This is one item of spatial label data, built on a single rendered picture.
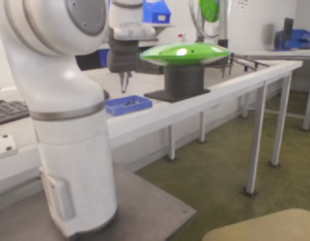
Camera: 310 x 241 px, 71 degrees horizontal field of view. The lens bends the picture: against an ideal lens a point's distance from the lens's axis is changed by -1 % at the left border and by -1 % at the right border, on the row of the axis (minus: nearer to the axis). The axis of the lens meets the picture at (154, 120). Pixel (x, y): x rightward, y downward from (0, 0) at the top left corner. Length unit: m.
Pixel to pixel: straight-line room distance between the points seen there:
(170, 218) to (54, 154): 0.19
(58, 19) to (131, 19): 0.30
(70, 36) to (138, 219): 0.26
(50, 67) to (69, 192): 0.16
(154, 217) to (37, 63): 0.26
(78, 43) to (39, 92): 0.07
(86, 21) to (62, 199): 0.21
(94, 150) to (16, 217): 0.20
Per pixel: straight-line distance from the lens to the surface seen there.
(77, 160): 0.28
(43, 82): 0.28
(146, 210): 0.37
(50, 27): 0.24
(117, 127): 0.57
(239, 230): 0.69
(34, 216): 0.42
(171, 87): 0.78
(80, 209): 0.32
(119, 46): 0.55
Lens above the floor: 1.10
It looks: 20 degrees down
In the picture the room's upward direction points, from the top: 3 degrees counter-clockwise
